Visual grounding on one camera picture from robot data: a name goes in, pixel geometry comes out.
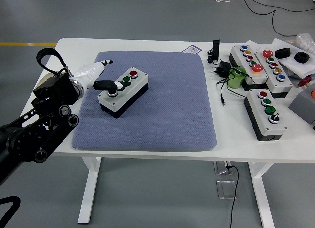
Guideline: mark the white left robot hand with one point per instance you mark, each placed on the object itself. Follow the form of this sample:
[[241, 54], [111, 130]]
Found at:
[[88, 71]]

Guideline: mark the grey three-button control box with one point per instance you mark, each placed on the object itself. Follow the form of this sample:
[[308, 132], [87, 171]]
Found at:
[[134, 88]]

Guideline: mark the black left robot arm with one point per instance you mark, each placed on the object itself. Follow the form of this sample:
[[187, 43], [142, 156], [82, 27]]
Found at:
[[49, 90]]

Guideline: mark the grey five-button control box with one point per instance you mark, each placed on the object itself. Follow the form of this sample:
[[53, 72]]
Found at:
[[240, 56], [283, 86]]

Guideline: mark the grey four-button control box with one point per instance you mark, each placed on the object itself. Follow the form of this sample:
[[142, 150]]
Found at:
[[278, 129]]

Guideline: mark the translucent beige dish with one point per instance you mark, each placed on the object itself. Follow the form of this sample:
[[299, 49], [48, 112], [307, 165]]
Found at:
[[44, 79]]

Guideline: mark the blue-grey textured mat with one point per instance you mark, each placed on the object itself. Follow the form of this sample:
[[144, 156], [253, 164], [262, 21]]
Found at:
[[160, 114]]

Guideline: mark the purple-edged white label card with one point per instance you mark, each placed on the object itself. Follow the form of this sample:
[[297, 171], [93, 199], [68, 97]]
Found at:
[[193, 49]]

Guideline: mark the white table leg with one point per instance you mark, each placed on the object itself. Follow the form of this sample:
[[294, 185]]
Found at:
[[89, 188], [263, 201]]

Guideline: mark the black upright stand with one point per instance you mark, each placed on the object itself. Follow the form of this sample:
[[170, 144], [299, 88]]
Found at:
[[215, 49]]

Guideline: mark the black power adapter plug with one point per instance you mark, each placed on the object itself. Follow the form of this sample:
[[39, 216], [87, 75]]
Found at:
[[225, 66]]

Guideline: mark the green plastic cup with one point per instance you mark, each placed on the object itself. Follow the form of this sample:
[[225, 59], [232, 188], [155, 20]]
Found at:
[[233, 82]]

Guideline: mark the white foam sheet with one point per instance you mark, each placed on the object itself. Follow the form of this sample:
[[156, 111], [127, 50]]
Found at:
[[292, 65]]

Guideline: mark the red knob part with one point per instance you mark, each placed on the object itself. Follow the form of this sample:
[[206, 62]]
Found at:
[[304, 82]]

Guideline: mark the plain grey box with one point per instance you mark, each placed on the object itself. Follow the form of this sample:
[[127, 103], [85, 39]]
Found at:
[[302, 105]]

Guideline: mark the clear bubble plastic bag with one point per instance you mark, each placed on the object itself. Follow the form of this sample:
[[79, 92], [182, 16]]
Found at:
[[306, 41]]

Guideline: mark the orange ball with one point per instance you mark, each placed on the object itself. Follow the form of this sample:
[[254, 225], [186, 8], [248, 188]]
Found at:
[[313, 94]]

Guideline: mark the clear plastic floor bracket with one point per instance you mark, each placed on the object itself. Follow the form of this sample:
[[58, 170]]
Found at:
[[221, 169], [225, 189]]

